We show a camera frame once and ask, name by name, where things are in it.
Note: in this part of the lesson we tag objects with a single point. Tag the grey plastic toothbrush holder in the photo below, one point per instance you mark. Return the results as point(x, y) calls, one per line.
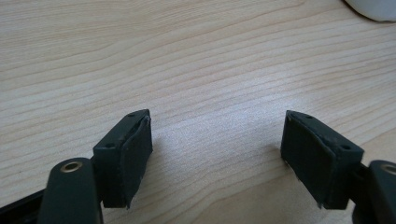
point(373, 7)

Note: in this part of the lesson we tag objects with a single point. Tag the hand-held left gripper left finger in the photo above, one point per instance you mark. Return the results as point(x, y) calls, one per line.
point(124, 161)

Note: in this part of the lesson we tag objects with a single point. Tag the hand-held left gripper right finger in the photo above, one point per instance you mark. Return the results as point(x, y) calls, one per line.
point(314, 158)

